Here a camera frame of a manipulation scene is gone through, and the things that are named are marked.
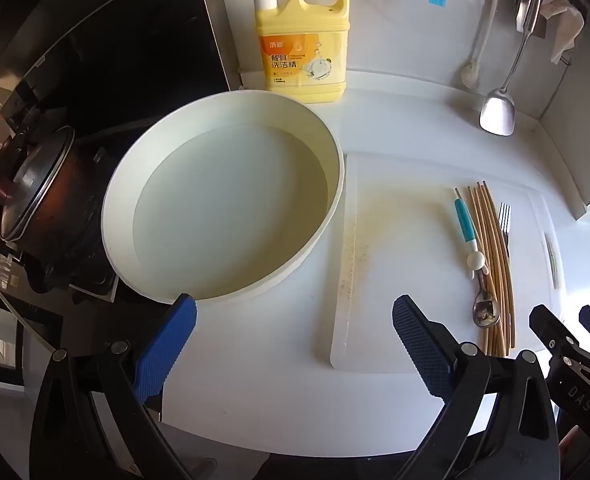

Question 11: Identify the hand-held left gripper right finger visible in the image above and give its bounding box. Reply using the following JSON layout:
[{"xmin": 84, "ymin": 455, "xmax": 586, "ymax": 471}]
[{"xmin": 392, "ymin": 295, "xmax": 560, "ymax": 480}]

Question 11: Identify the glass pot lid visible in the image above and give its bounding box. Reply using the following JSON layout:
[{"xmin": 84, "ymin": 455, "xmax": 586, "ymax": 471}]
[{"xmin": 0, "ymin": 127, "xmax": 76, "ymax": 246}]

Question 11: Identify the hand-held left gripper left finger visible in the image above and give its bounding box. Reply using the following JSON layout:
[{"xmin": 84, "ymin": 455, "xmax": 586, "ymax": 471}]
[{"xmin": 29, "ymin": 294, "xmax": 198, "ymax": 480}]

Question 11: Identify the white round plastic basin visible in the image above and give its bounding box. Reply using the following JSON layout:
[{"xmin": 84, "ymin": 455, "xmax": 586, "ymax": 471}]
[{"xmin": 101, "ymin": 89, "xmax": 346, "ymax": 306}]

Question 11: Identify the white hanging cloth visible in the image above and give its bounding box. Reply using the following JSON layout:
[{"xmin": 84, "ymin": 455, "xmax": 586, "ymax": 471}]
[{"xmin": 539, "ymin": 0, "xmax": 586, "ymax": 65}]

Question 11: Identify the stainless steel spatula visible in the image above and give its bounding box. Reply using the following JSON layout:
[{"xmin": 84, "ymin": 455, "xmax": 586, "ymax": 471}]
[{"xmin": 479, "ymin": 0, "xmax": 543, "ymax": 137}]

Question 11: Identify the pile of wooden chopsticks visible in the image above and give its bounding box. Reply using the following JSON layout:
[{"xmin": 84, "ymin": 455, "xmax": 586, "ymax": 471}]
[{"xmin": 467, "ymin": 181, "xmax": 518, "ymax": 358}]

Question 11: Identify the teal-handled metal spoon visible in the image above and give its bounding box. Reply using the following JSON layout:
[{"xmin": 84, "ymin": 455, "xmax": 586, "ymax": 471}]
[{"xmin": 454, "ymin": 197, "xmax": 500, "ymax": 329}]

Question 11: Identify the white plastic cutting board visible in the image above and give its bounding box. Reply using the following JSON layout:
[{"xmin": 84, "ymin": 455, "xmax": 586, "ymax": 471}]
[{"xmin": 330, "ymin": 152, "xmax": 568, "ymax": 372}]

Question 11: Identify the yellow dish soap pump bottle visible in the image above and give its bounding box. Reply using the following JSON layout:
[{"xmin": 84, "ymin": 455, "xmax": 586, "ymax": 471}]
[{"xmin": 235, "ymin": 0, "xmax": 350, "ymax": 105}]

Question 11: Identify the brown cooking pot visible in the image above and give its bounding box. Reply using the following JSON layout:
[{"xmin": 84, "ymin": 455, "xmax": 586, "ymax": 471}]
[{"xmin": 0, "ymin": 125, "xmax": 108, "ymax": 293}]

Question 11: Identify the stainless steel fork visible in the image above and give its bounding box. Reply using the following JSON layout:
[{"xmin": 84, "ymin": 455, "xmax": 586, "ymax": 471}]
[{"xmin": 497, "ymin": 202, "xmax": 514, "ymax": 261}]

